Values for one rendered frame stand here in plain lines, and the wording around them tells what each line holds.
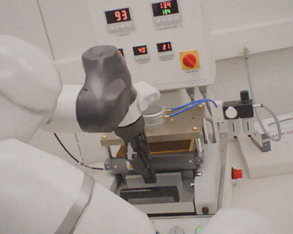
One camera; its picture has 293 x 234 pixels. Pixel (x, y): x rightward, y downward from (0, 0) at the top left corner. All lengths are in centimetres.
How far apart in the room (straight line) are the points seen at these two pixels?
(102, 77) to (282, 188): 87
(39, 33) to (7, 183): 140
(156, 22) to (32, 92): 87
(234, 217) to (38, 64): 27
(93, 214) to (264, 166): 122
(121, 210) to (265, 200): 108
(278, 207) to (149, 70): 58
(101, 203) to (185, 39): 92
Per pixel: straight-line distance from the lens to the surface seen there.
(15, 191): 42
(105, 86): 86
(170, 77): 135
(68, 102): 87
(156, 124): 123
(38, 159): 44
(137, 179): 122
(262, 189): 157
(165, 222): 119
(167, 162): 120
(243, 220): 51
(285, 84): 185
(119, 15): 132
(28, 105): 47
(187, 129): 118
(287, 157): 165
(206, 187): 116
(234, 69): 179
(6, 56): 47
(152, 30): 132
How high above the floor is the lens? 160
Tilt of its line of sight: 22 degrees down
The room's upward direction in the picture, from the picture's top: 12 degrees counter-clockwise
